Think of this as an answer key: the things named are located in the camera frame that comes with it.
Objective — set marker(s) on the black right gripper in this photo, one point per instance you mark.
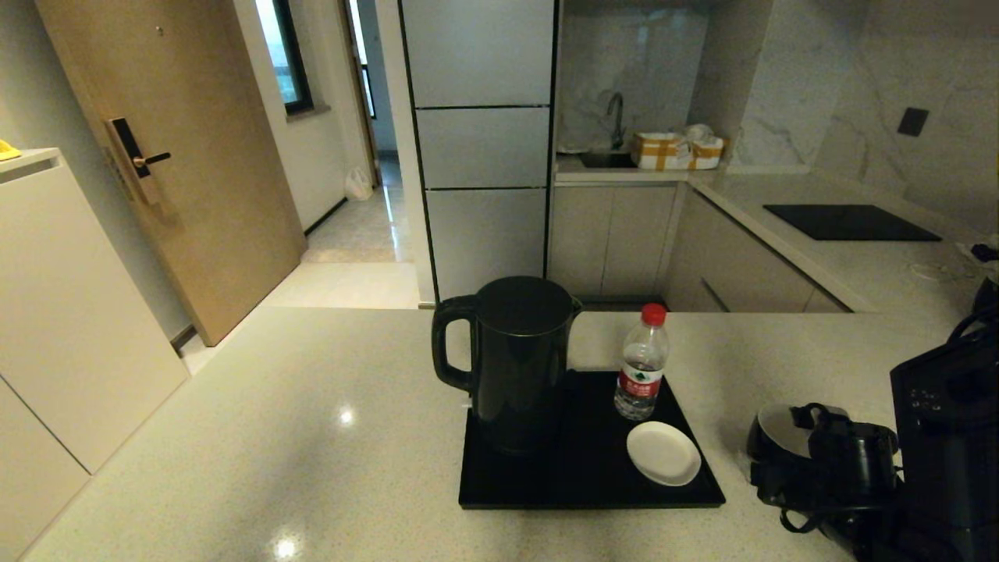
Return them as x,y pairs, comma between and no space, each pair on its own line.
802,484

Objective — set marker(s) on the black cup white inside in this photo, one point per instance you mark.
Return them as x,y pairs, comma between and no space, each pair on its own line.
776,431

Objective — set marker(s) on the clear bottle red cap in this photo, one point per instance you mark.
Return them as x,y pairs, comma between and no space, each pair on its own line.
641,381

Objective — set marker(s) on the black electric kettle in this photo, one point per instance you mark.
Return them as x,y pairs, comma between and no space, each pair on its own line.
515,365

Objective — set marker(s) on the white saucer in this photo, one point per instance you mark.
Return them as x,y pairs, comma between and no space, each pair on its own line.
663,454

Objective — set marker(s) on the black rectangular tray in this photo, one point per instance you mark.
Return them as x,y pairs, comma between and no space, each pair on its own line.
577,476

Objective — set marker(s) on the dark blue jar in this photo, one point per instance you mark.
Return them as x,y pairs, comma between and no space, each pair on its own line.
988,295

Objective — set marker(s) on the black induction cooktop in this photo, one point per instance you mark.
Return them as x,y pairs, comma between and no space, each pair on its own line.
848,222

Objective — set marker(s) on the small black gadget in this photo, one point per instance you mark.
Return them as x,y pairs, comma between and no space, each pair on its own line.
985,252

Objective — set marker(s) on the beige kitchen base cabinets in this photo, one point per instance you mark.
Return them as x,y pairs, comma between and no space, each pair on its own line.
609,240

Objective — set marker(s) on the yellow checked cloth box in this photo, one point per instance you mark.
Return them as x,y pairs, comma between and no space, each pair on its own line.
706,152
655,152

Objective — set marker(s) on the kitchen sink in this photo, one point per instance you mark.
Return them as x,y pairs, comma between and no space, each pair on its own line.
605,160

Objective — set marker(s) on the dark kitchen faucet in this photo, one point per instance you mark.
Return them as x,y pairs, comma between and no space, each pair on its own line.
619,126

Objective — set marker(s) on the tall grey refrigerator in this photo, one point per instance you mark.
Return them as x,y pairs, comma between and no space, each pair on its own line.
484,147

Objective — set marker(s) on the white plastic bag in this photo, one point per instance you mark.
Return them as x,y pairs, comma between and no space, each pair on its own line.
358,186

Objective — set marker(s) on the light wooden door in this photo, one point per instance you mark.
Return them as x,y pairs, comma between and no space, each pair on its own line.
203,193

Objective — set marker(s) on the dark-framed window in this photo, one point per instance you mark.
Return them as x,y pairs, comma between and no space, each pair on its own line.
290,53

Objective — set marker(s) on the white side cabinet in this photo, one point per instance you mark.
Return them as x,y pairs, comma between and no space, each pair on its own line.
70,312

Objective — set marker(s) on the small yellow object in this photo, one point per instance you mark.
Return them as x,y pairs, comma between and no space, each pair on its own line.
6,150

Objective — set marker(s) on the dark wall socket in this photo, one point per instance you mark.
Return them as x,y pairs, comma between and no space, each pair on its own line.
911,122

